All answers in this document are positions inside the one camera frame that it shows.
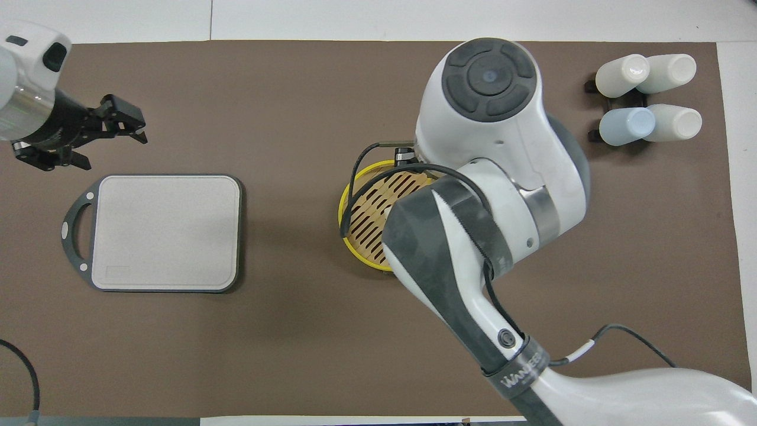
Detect white plastic cup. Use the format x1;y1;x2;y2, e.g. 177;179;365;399
595;54;651;98

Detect light blue plastic cup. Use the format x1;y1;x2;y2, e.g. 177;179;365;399
599;107;656;147

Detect grey cutting board black rim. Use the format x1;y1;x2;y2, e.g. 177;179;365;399
61;173;243;294

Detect black cup rack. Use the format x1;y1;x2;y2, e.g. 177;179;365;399
584;72;651;144

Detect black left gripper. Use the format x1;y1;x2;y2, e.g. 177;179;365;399
15;90;148;172

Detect yellow bamboo steamer lid tier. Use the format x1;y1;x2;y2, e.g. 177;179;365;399
338;160;441;272

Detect white cup with blue rim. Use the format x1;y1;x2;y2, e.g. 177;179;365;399
642;104;703;143
636;54;697;95

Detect brown table mat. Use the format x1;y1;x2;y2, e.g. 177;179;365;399
0;40;752;418

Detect black cable loop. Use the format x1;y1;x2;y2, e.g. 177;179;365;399
0;338;41;416

